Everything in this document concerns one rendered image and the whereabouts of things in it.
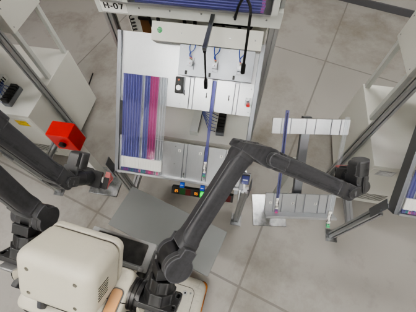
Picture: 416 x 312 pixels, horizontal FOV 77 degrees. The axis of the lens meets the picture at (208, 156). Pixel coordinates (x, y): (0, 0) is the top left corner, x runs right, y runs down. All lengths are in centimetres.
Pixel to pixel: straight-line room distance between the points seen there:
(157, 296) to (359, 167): 76
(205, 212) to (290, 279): 144
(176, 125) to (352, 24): 272
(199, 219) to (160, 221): 78
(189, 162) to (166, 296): 76
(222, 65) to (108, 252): 89
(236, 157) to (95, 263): 42
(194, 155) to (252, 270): 102
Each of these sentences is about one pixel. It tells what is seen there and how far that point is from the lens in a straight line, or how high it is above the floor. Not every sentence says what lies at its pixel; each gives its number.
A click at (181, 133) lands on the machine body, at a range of 167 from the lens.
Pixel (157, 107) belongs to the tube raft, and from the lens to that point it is 136.
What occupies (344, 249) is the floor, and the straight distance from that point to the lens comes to 225.
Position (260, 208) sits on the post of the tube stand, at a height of 1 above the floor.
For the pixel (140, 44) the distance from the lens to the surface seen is 141.
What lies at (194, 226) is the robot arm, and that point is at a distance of 72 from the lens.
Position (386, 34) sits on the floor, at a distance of 387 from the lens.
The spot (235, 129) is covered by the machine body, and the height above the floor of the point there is 62.
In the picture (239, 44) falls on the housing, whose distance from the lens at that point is 123.
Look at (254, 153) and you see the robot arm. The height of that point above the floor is 140.
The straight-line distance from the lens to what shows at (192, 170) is 139.
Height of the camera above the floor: 201
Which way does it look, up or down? 62 degrees down
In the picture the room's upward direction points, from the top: 2 degrees counter-clockwise
